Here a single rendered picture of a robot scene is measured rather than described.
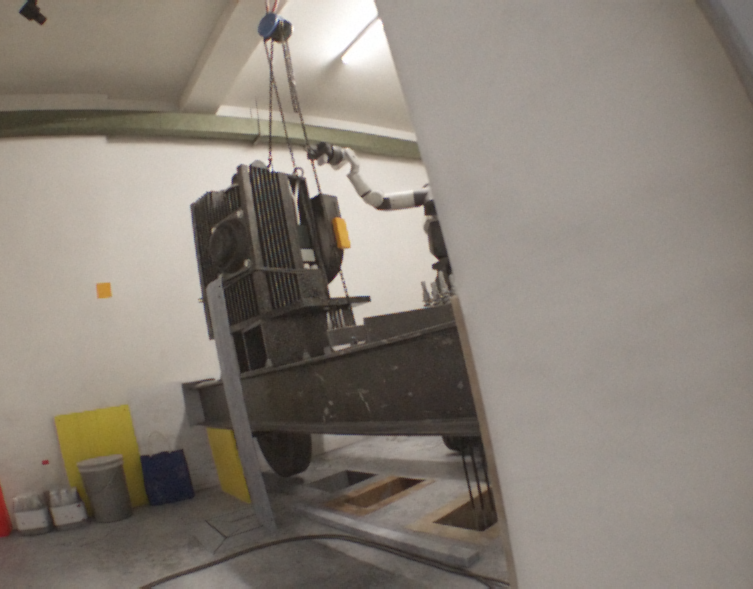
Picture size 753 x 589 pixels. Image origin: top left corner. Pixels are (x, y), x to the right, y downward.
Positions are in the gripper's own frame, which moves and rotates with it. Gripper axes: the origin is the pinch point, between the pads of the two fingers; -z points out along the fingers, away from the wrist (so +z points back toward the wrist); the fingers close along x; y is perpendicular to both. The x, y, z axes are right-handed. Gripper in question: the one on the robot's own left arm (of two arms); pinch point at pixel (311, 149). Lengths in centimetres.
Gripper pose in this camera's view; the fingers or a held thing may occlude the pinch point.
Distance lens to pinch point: 208.8
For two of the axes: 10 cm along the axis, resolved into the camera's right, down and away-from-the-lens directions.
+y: 2.6, 9.6, -1.2
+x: 7.9, -2.9, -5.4
